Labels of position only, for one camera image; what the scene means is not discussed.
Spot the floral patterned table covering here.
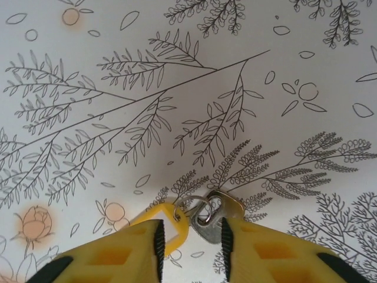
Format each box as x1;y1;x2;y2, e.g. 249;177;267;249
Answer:
0;0;377;283

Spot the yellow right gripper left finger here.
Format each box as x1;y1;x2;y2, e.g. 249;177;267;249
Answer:
28;218;166;283

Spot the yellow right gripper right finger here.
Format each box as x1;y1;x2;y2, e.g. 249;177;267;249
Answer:
220;217;376;283

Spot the yellow plastic key tag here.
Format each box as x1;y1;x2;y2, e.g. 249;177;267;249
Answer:
129;202;189;257

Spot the steel split ring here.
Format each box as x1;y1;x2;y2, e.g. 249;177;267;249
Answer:
173;195;219;225

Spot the silver metal key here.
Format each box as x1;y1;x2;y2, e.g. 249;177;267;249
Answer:
190;190;244;245

